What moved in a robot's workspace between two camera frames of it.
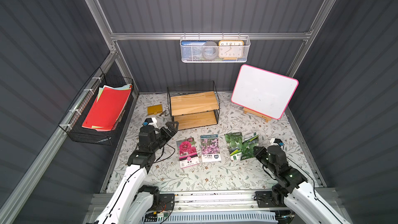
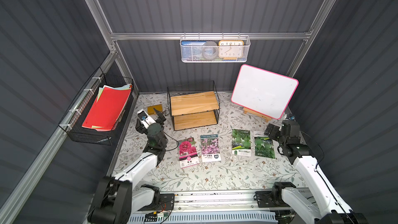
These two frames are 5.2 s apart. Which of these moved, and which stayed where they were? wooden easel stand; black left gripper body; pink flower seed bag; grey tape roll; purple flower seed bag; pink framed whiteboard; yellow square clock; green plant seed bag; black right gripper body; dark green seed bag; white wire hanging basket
Moved: black left gripper body; dark green seed bag; black right gripper body; green plant seed bag
Stayed: grey tape roll; yellow square clock; purple flower seed bag; pink framed whiteboard; pink flower seed bag; white wire hanging basket; wooden easel stand
